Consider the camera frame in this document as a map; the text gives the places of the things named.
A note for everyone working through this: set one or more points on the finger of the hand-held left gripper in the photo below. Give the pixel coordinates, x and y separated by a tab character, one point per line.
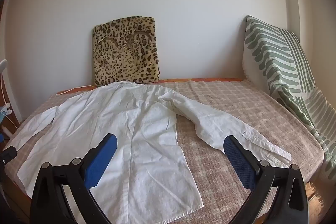
8	154

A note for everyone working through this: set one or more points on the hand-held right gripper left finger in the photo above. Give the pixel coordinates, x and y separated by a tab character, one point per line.
101	161

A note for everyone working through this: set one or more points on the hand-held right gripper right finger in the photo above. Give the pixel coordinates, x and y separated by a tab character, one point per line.
236	158

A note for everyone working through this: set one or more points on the white shirt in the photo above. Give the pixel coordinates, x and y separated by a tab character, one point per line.
118	121

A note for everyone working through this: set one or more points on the white clip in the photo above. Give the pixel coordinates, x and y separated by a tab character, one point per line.
5	109

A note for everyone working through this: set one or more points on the pink checked blanket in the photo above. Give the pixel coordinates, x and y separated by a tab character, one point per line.
236	108

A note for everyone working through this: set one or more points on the orange floral bed sheet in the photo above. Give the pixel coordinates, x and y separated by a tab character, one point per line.
210	80

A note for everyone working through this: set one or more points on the green striped white pillow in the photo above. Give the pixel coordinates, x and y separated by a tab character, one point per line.
283	64

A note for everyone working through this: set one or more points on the leopard print cushion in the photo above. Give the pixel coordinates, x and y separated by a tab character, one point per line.
126	56

